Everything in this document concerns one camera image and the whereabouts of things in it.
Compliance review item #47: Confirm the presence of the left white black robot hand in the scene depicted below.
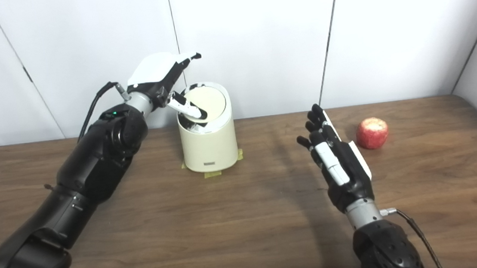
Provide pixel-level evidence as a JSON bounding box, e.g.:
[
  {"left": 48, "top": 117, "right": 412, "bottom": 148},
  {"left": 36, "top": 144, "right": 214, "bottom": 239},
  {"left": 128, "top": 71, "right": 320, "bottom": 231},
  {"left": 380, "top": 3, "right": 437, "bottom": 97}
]
[{"left": 124, "top": 49, "right": 210, "bottom": 127}]

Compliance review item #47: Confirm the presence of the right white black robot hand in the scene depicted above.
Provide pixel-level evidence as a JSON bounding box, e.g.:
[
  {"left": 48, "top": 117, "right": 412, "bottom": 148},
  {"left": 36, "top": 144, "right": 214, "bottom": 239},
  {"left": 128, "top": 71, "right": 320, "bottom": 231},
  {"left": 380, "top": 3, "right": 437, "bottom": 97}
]
[{"left": 293, "top": 99, "right": 376, "bottom": 217}]

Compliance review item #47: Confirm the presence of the red apple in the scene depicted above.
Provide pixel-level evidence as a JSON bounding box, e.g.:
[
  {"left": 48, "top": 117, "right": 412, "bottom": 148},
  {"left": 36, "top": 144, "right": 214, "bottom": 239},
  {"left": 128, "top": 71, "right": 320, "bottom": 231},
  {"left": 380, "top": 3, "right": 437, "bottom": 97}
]
[{"left": 354, "top": 116, "right": 390, "bottom": 151}]

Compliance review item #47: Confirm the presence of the round cream bin lid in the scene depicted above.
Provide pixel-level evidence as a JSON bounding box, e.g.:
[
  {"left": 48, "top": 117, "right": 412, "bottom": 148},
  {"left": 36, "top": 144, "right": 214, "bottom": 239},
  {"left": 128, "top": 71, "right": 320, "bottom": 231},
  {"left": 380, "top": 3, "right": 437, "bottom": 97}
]
[{"left": 183, "top": 83, "right": 228, "bottom": 124}]

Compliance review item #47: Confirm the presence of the cream-colored bin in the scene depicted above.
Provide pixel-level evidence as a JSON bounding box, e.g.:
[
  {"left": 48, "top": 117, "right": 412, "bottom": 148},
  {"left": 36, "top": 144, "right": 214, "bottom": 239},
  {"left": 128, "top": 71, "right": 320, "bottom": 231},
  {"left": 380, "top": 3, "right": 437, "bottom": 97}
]
[{"left": 174, "top": 79, "right": 240, "bottom": 175}]

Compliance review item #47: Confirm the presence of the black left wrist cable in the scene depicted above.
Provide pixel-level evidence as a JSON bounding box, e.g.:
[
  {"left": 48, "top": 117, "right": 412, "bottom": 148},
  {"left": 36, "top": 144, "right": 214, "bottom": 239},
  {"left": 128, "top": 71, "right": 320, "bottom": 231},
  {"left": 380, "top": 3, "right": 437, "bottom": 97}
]
[{"left": 72, "top": 80, "right": 133, "bottom": 142}]

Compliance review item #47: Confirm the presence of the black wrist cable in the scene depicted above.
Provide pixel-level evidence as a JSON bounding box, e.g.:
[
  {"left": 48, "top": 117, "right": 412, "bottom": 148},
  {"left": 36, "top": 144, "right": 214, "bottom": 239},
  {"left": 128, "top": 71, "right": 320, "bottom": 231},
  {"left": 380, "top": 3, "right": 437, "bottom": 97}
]
[
  {"left": 379, "top": 204, "right": 444, "bottom": 268},
  {"left": 72, "top": 80, "right": 133, "bottom": 142}
]

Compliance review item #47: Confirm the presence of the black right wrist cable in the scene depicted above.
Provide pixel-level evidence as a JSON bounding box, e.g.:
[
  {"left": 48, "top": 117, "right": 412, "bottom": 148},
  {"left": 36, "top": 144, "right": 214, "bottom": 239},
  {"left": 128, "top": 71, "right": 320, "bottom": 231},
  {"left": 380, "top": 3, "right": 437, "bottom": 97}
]
[{"left": 379, "top": 204, "right": 444, "bottom": 268}]

